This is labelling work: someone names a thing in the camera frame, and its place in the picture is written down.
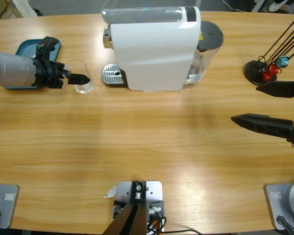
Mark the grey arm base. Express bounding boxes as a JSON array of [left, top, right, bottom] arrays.
[[0, 183, 20, 230], [264, 180, 294, 231]]

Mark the orange and black cable bundle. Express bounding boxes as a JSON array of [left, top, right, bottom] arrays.
[[146, 215, 168, 233]]

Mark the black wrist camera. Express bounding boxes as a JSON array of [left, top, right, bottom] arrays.
[[36, 36, 57, 59]]

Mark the white background equipment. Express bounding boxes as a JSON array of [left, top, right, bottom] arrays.
[[249, 0, 294, 14]]

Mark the blue coffee capsule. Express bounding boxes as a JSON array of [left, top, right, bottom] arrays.
[[276, 56, 289, 68]]

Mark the white capsule coffee machine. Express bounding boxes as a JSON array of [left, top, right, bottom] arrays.
[[101, 6, 202, 93]]

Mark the clear drinking glass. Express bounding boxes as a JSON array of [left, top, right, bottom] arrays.
[[68, 60, 94, 95]]

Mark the black capsule stand with rods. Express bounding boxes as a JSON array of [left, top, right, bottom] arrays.
[[244, 16, 294, 86]]

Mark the black cable at table edge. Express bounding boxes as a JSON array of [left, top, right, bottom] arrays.
[[165, 229, 201, 235]]

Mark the clear water tank black lid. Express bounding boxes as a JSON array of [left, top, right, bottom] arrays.
[[183, 21, 224, 86]]

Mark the thin white cable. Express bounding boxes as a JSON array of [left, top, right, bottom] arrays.
[[99, 0, 118, 13]]

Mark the white paper tag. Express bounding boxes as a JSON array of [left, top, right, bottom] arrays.
[[102, 185, 118, 199]]

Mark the teal plastic tray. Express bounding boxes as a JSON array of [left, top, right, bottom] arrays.
[[4, 39, 62, 91]]

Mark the white block with dark post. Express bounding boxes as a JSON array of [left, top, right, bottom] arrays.
[[105, 180, 166, 235]]

